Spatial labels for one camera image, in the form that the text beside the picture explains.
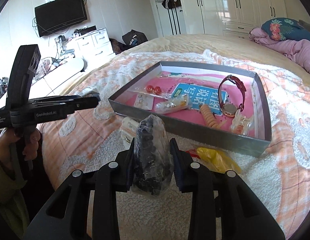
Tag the pink purple duvet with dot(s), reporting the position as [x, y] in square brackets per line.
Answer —
[296, 51]

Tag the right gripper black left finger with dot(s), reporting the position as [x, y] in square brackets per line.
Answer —
[84, 206]

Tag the red ball earrings bag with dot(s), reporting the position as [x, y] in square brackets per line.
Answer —
[150, 90]

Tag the white drawer dresser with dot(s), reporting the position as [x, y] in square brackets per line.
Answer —
[93, 45]

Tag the gold bow earrings card bag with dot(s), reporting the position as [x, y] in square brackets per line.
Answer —
[144, 102]

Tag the small gold jewelry clear bag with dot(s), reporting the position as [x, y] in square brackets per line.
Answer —
[173, 105]

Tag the person's left hand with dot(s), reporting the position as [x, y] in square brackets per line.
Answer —
[8, 137]

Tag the dark red strap wristwatch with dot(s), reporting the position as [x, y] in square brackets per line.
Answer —
[234, 101]

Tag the black beads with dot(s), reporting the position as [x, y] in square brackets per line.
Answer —
[153, 162]

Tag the black wall television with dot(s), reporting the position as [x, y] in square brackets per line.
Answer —
[54, 16]

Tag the pearl clear hair clip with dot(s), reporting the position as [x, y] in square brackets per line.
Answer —
[241, 124]

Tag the teal floral pillow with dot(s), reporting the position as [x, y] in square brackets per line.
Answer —
[282, 29]

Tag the white wardrobe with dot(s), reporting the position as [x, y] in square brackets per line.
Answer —
[230, 18]

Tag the black bag on floor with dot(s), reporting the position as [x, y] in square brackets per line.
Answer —
[134, 38]

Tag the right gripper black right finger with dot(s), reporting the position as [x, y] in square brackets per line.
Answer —
[223, 196]

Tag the grey cardboard tray box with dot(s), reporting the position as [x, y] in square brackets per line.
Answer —
[213, 137]

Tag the white door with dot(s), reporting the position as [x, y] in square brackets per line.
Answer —
[168, 21]

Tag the yellow bangles in bag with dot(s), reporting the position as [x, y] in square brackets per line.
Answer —
[215, 160]

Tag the beige bed cover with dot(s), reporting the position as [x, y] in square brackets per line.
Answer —
[273, 67]

